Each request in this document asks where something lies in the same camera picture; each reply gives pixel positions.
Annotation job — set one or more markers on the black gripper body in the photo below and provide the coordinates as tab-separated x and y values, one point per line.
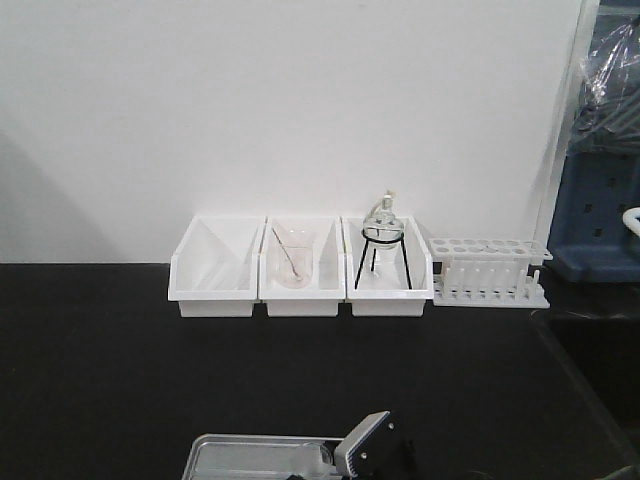
385	457

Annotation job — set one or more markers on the clear glass beaker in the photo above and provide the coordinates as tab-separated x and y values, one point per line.
315	460

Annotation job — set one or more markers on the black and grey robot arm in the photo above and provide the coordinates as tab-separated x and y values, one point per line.
622	472

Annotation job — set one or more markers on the silver metal tray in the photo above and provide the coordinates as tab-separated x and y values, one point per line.
237	456

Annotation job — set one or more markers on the glass beaker with stirrer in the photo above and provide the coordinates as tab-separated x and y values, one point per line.
294	257

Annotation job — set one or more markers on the white bin right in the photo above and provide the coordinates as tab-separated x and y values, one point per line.
384	292

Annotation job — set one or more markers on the white bin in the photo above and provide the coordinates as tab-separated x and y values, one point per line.
327	290
384	292
214	270

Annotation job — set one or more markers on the white test tube rack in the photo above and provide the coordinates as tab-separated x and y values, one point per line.
493	273

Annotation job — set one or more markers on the white bin middle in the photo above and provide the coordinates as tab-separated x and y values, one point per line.
327	290

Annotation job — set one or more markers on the round glass flask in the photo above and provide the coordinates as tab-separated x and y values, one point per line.
381	226

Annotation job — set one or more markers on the black lab sink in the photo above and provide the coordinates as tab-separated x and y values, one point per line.
601	356

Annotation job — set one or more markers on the white bin left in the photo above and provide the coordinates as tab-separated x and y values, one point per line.
214	270

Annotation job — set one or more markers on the grey pegboard drying rack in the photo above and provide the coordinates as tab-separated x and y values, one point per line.
588	240

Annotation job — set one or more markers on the white lab faucet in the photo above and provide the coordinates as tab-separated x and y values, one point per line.
631	220

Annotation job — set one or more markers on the plastic bag of pegs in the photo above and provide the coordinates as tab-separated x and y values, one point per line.
607	116

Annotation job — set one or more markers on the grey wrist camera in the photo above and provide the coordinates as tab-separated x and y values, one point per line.
383	422

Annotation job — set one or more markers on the black wire tripod stand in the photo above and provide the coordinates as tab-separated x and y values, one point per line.
375	260

